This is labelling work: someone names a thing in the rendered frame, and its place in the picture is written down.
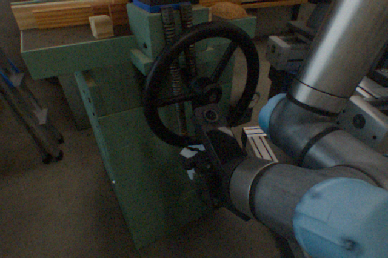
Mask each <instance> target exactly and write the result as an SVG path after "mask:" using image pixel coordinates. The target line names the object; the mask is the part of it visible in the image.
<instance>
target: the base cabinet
mask: <svg viewBox="0 0 388 258"><path fill-rule="evenodd" d="M74 74H75V78H76V81H77V83H78V87H79V90H80V93H81V97H82V100H83V103H84V106H85V110H86V112H87V114H88V116H89V119H90V123H91V126H92V129H93V132H94V135H95V139H96V142H97V144H98V148H99V152H100V154H101V157H102V162H103V164H104V166H105V170H106V172H107V175H108V177H109V180H110V183H111V184H112V187H113V189H114V192H115V194H116V197H117V200H118V202H119V206H120V207H121V211H122V214H123V216H124V219H125V222H126V224H127V227H128V229H129V233H130V235H131V238H132V240H133V243H134V246H135V249H136V250H138V249H140V248H142V247H144V246H145V245H147V244H149V243H151V242H153V241H155V240H156V239H159V238H160V237H162V236H165V235H167V234H169V233H171V232H172V231H174V230H175V229H177V228H179V227H181V226H183V225H185V224H188V223H190V222H192V221H193V220H195V219H197V218H199V217H201V216H203V215H205V214H206V213H208V212H210V211H212V210H211V209H210V208H209V207H207V206H206V205H204V204H203V203H202V202H200V201H199V199H198V195H197V192H196V188H199V189H200V190H202V189H201V188H200V185H199V180H198V174H195V179H194V180H191V179H190V178H189V175H188V172H187V170H184V169H183V168H182V167H181V165H180V162H179V154H180V152H181V151H182V150H183V148H181V147H174V146H172V145H169V144H167V143H165V142H163V141H162V140H160V139H159V137H158V136H157V135H156V134H155V133H154V132H153V131H152V129H151V128H150V127H149V126H148V124H147V121H146V118H145V116H144V110H143V106H141V107H136V108H133V109H129V110H125V111H121V112H118V113H114V114H110V115H107V116H103V117H96V114H95V112H94V111H93V107H92V105H91V103H90V102H89V99H88V96H87V95H86V93H85V91H84V88H83V86H82V84H81V81H80V79H79V76H78V74H77V72H74ZM220 86H221V87H222V92H223V93H222V98H221V100H220V102H218V104H217V105H218V107H219V108H220V109H221V111H222V113H223V115H224V117H225V118H227V117H228V115H229V109H230V98H231V92H232V82H227V83H225V84H221V85H220ZM184 103H185V111H186V121H187V131H188V136H194V135H195V128H194V126H193V123H192V121H191V119H190V118H191V116H192V114H193V112H192V102H191V101H187V102H184ZM158 113H159V116H160V119H161V121H162V123H163V124H164V126H165V127H166V128H167V129H168V130H170V131H171V132H173V133H175V134H179V133H178V126H177V121H176V120H177V119H176V113H175V105H174V104H173V105H168V106H165V107H161V108H158ZM202 191H203V190H202Z"/></svg>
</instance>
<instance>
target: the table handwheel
mask: <svg viewBox="0 0 388 258"><path fill-rule="evenodd" d="M214 37H220V38H226V39H229V40H231V41H230V44H229V46H228V47H227V49H226V52H225V53H224V55H223V57H222V59H221V61H220V62H219V64H218V66H217V67H216V69H215V70H214V71H213V74H212V75H211V77H210V78H208V77H201V78H199V77H198V76H189V75H188V72H187V70H188V69H187V67H183V68H180V74H181V82H182V84H184V85H185V86H186V87H188V88H189V89H190V92H189V93H184V94H179V95H176V96H171V97H166V98H161V99H158V93H159V88H160V85H161V82H162V79H163V77H164V75H165V73H166V71H167V69H168V68H169V67H170V65H171V63H172V62H173V61H174V60H175V59H176V58H177V57H178V55H180V54H181V53H182V52H183V51H184V50H186V48H188V47H189V46H191V45H192V44H194V43H196V42H198V41H201V40H203V39H207V38H214ZM237 46H240V47H241V49H242V51H243V52H244V56H245V58H246V62H247V81H246V86H245V89H244V92H243V93H242V95H241V97H240V99H239V101H238V103H237V105H236V107H235V108H234V109H233V111H232V112H231V113H230V114H229V115H228V117H227V118H226V120H227V122H228V124H229V126H230V128H232V127H233V126H234V125H235V124H236V123H237V122H238V121H239V119H240V118H241V116H242V115H243V114H244V112H245V111H246V110H247V109H248V107H249V105H250V103H251V101H252V99H253V96H254V94H255V91H256V88H257V85H258V79H259V57H258V52H257V49H256V47H255V44H254V43H253V41H252V39H251V38H250V36H249V35H248V34H247V33H246V31H244V30H243V29H242V28H241V27H239V26H237V25H235V24H232V23H229V22H225V21H207V22H202V23H199V24H196V25H193V26H191V27H189V28H187V29H186V30H184V31H182V32H181V33H179V34H178V35H176V36H175V37H174V38H173V39H172V40H171V41H170V42H168V44H167V45H166V46H165V47H164V48H163V49H162V51H161V52H160V54H158V55H157V57H156V58H155V60H154V61H153V64H152V66H151V67H150V70H149V72H148V74H147V78H146V80H145V84H144V90H143V97H142V104H143V110H144V116H145V119H146V121H147V124H148V126H149V127H150V128H151V129H152V131H153V132H154V133H155V134H156V135H157V136H158V137H159V139H160V140H162V141H163V142H165V143H167V144H169V145H172V146H174V147H181V148H185V145H184V144H183V142H182V141H181V137H183V136H182V135H178V134H175V133H173V132H171V131H170V130H168V129H167V128H166V127H165V126H164V124H163V123H162V121H161V119H160V116H159V113H158V108H161V107H165V106H168V105H173V104H177V103H181V102H187V101H193V100H194V101H195V102H196V103H197V104H199V105H200V106H201V107H203V106H206V105H209V104H218V102H220V100H221V98H222V93H223V92H222V87H221V86H220V85H219V84H218V83H217V82H218V80H219V79H220V77H221V75H222V72H223V71H224V69H225V67H226V65H227V63H228V61H229V60H230V58H231V57H232V55H233V52H234V51H235V49H236V48H237ZM188 137H189V138H191V139H192V140H193V141H194V142H195V143H196V144H197V145H202V142H201V140H200V138H199V136H198V135H194V136H188Z"/></svg>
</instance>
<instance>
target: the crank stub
mask: <svg viewBox="0 0 388 258"><path fill-rule="evenodd" d="M181 141H182V142H183V144H184V145H185V147H186V148H187V147H189V146H194V145H197V144H196V143H195V142H194V141H193V140H192V139H191V138H189V137H188V136H187V135H184V136H183V137H181Z"/></svg>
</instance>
